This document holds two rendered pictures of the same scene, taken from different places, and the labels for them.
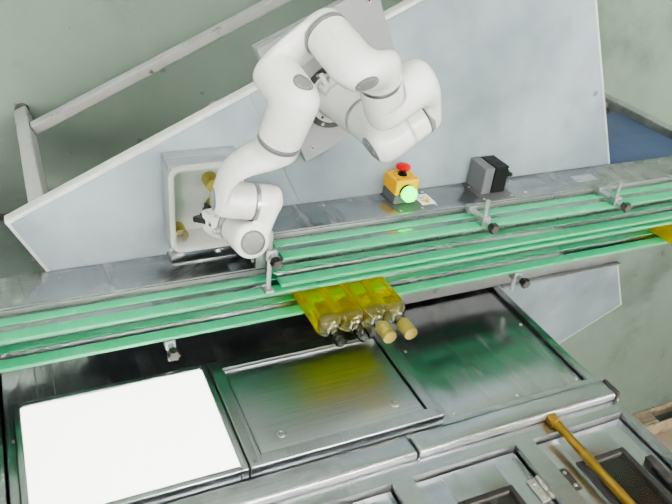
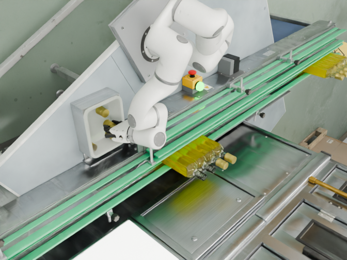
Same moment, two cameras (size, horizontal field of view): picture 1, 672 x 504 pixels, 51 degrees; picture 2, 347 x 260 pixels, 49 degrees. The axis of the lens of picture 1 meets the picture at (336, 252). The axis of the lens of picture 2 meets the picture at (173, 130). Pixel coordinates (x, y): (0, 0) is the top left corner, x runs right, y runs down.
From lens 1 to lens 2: 0.47 m
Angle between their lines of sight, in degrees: 15
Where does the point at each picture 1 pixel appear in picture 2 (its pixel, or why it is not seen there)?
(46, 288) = (26, 207)
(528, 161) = (241, 51)
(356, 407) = (221, 209)
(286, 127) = (178, 67)
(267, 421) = (182, 234)
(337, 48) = (198, 14)
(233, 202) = (145, 119)
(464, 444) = (281, 207)
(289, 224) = not seen: hidden behind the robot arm
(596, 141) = (267, 32)
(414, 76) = not seen: hidden behind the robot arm
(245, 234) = (155, 135)
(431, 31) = not seen: outside the picture
